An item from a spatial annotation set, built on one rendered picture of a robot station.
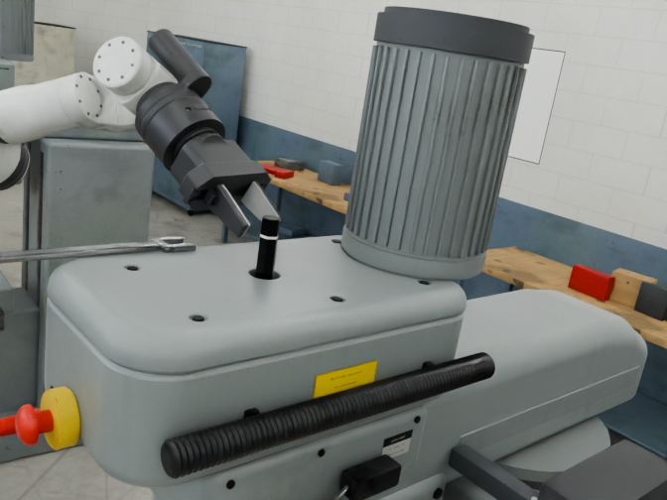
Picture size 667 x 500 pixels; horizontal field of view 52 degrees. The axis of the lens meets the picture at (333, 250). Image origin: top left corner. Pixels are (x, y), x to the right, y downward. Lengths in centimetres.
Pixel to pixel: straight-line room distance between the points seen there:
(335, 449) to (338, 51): 648
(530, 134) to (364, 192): 472
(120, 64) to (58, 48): 839
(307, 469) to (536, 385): 47
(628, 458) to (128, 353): 62
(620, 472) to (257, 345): 47
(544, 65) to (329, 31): 257
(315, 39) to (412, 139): 664
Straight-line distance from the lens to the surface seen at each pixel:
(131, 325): 64
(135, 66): 87
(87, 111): 95
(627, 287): 467
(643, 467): 95
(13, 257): 79
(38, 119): 98
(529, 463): 120
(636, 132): 517
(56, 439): 75
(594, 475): 89
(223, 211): 79
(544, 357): 115
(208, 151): 82
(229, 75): 817
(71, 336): 72
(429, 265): 87
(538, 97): 557
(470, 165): 86
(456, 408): 99
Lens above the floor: 215
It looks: 16 degrees down
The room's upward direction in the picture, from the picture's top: 9 degrees clockwise
